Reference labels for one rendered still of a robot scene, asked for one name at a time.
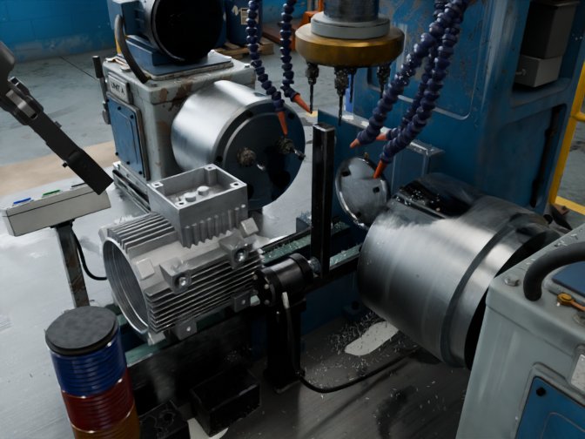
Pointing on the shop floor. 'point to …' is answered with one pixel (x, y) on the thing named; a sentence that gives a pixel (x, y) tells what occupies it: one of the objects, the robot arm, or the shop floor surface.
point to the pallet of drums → (231, 15)
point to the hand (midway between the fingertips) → (82, 165)
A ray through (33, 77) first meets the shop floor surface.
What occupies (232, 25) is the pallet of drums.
